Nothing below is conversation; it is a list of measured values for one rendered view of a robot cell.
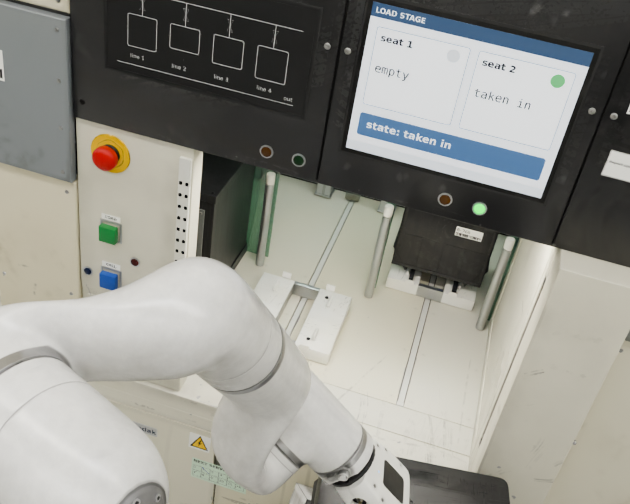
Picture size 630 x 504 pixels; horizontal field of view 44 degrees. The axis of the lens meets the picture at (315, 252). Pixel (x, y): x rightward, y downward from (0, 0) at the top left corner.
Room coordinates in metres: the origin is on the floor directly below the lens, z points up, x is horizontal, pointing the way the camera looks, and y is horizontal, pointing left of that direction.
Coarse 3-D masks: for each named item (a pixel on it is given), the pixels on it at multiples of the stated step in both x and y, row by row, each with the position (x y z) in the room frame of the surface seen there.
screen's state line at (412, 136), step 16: (368, 128) 1.00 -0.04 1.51; (384, 128) 0.99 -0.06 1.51; (400, 128) 0.99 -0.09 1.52; (416, 128) 0.99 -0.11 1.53; (400, 144) 0.99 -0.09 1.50; (416, 144) 0.99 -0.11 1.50; (432, 144) 0.98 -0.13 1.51; (448, 144) 0.98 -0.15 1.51; (464, 144) 0.97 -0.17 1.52; (480, 144) 0.97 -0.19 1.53; (464, 160) 0.97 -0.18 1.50; (480, 160) 0.97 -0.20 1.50; (496, 160) 0.97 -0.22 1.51; (512, 160) 0.96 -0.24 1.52; (528, 160) 0.96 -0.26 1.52; (544, 160) 0.96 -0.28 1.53; (528, 176) 0.96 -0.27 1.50
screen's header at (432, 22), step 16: (384, 16) 1.00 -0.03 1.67; (400, 16) 1.00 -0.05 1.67; (416, 16) 0.99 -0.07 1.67; (432, 16) 0.99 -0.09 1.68; (448, 32) 0.98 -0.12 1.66; (464, 32) 0.98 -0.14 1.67; (480, 32) 0.98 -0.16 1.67; (496, 32) 0.97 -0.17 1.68; (512, 48) 0.97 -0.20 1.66; (528, 48) 0.97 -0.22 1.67; (544, 48) 0.96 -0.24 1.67; (560, 48) 0.96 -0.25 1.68
